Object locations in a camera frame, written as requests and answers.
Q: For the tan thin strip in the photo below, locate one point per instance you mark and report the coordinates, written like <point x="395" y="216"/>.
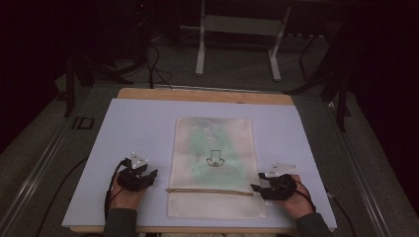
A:
<point x="210" y="191"/>

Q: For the white metal stand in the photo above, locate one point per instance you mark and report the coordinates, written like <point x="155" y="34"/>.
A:
<point x="240" y="24"/>

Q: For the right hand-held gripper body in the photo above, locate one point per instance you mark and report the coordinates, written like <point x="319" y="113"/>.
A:
<point x="278" y="187"/>

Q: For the white table mat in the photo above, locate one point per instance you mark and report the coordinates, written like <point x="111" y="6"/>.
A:
<point x="138" y="131"/>

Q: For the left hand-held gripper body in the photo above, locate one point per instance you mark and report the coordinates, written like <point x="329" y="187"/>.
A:
<point x="131" y="179"/>

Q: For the metal floor rail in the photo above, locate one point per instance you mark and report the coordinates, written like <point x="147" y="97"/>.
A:
<point x="359" y="174"/>
<point x="33" y="177"/>

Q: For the person's right hand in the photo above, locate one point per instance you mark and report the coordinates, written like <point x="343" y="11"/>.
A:
<point x="299" y="202"/>

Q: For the person's left hand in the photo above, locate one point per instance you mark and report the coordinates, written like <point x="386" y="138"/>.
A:
<point x="125" y="197"/>

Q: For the black stand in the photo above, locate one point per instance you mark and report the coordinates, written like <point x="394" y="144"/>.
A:
<point x="82" y="72"/>
<point x="336" y="89"/>

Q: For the translucent bag with green contents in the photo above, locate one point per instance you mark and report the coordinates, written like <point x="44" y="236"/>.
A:
<point x="214" y="164"/>

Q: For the black rectangular floor frame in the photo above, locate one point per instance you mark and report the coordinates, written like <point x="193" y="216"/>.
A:
<point x="83" y="122"/>

